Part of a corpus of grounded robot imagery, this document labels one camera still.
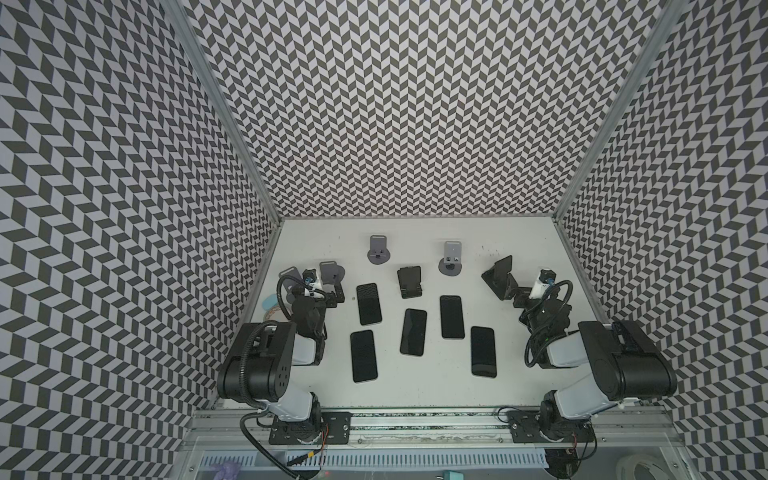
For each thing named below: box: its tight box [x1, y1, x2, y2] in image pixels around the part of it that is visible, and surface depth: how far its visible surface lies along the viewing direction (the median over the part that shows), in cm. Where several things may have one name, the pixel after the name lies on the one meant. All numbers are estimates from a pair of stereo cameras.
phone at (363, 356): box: [350, 330, 378, 383], surface depth 84 cm
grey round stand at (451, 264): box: [438, 240, 463, 277], surface depth 101 cm
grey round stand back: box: [367, 235, 391, 265], surface depth 104 cm
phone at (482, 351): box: [470, 326, 497, 378], surface depth 84 cm
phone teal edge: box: [356, 282, 382, 326], surface depth 96 cm
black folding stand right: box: [481, 255, 532, 307], surface depth 86 cm
